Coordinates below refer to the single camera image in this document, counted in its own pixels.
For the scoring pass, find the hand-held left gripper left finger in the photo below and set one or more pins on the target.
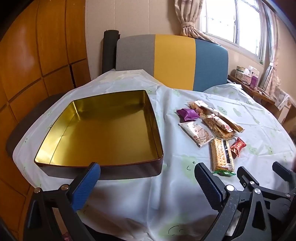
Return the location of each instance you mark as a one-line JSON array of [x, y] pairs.
[[86, 185]]

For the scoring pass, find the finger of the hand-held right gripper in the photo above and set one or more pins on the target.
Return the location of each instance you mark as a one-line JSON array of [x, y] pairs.
[[246, 177], [283, 171]]

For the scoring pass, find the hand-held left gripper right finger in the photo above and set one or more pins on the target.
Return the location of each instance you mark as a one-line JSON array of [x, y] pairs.
[[208, 185]]

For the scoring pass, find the red candy packet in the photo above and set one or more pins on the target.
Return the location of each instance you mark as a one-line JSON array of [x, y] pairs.
[[238, 146]]

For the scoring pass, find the cracker packet with green end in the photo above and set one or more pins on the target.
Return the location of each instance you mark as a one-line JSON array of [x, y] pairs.
[[220, 155]]

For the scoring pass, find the white nut snack packet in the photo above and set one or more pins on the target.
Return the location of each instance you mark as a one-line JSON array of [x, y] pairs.
[[196, 134]]

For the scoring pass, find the long beige snack packet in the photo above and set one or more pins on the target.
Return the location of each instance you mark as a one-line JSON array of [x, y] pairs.
[[234, 126]]

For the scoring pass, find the golden crisp bar packet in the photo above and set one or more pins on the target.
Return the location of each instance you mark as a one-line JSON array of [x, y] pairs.
[[216, 129]]

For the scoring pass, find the gold-lined tin box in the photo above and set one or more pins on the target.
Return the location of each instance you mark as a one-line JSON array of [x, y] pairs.
[[104, 129]]

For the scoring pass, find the purple snack packet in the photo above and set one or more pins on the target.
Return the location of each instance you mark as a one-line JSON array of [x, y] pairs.
[[187, 114]]

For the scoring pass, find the white green-print tablecloth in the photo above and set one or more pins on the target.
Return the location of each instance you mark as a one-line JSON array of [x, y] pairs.
[[138, 204]]

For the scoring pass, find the wooden side table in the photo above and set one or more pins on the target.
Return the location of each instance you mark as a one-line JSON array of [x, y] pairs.
[[261, 95]]

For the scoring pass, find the purple pack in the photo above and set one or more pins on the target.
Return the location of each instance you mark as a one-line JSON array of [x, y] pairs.
[[254, 82]]

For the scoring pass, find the pale side curtain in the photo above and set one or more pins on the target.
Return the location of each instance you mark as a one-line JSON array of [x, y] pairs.
[[270, 69]]

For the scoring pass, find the pink tissue box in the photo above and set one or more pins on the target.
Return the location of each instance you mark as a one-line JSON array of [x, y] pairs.
[[249, 73]]

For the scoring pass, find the green white box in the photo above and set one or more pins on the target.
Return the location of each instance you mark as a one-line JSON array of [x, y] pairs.
[[240, 71]]

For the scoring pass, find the grey yellow blue sofa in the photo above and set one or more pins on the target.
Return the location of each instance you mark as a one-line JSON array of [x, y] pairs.
[[173, 60]]

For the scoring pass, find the dark rolled mat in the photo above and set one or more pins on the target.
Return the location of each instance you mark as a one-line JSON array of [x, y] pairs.
[[110, 51]]

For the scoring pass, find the orange wooden wardrobe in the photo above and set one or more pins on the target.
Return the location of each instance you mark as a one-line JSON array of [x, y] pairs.
[[34, 58]]

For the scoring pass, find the window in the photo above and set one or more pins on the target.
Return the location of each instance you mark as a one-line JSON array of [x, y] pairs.
[[222, 20]]

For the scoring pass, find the tied beige curtain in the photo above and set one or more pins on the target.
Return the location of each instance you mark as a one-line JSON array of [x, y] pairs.
[[189, 20]]

